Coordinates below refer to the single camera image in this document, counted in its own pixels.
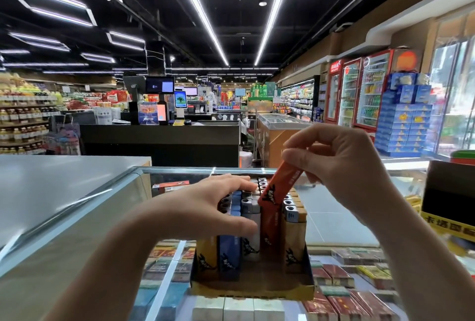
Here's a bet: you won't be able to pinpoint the person's left hand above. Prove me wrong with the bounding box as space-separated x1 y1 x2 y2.
141 174 259 242

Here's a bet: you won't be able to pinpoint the person's right hand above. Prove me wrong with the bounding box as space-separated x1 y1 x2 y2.
281 123 398 214

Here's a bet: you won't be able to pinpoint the pile of yellow red lighters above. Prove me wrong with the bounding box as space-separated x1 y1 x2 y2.
152 179 191 194

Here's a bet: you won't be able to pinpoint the row of yellow lighters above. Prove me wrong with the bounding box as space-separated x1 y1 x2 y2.
194 235 221 271

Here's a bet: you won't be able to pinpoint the row of blue lighters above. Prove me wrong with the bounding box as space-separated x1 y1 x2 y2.
217 191 243 271

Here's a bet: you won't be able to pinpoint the row of grey white lighters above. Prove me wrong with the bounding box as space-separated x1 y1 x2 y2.
239 194 263 262

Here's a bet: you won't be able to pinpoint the red orange lighter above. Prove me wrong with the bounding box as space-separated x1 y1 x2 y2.
258 161 304 209

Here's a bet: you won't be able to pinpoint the row of red brown lighters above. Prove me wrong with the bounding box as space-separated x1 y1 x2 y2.
257 178 284 259

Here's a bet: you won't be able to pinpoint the row of tan lighters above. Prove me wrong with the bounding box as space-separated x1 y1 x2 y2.
281 189 310 271

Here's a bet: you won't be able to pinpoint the blue yellow lighter display box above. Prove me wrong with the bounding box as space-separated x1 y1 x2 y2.
190 176 316 302

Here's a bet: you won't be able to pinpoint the black yellow display box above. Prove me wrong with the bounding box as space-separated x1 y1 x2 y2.
419 160 475 244

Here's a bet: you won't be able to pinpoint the person's left forearm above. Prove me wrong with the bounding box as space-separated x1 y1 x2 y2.
41 217 179 321

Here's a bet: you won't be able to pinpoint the person's right forearm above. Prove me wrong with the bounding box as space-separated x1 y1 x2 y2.
360 183 475 321

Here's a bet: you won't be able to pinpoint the stack of blue cartons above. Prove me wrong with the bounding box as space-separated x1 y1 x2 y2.
375 72 435 157

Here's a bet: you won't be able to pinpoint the red drink fridge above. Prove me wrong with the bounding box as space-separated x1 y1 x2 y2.
337 57 363 128
324 61 344 123
354 50 394 134

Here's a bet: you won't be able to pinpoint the brown cardboard carton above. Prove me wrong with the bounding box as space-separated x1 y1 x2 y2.
254 114 314 168

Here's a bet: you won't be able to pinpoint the open refrigerated chiller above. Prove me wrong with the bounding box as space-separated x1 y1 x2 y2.
278 75 322 121

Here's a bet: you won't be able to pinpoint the black checkout counter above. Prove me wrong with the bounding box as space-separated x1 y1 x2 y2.
80 123 242 168

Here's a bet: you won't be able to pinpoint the blue poster screen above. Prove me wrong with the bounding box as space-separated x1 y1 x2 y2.
138 103 160 125

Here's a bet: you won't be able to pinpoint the row of cigarette packs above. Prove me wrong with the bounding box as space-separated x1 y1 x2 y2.
130 239 409 321

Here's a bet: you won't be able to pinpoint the red green container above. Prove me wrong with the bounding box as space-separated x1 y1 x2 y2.
450 150 475 164

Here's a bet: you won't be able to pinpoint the orange round sign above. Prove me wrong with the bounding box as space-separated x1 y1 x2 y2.
392 50 423 73

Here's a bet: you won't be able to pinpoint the black checkout monitor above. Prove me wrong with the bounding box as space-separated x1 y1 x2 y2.
145 77 175 95

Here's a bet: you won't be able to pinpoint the glass entrance doors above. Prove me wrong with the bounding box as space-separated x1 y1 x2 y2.
427 13 475 156

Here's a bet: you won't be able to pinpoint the hanging plastic bags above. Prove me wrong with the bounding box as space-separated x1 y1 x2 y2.
45 113 81 156

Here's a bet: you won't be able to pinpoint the long ceiling light strip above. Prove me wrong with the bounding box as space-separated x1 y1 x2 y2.
254 0 298 67
168 0 230 67

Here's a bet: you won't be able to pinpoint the grocery rack with bottles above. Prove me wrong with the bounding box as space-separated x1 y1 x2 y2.
0 72 64 156

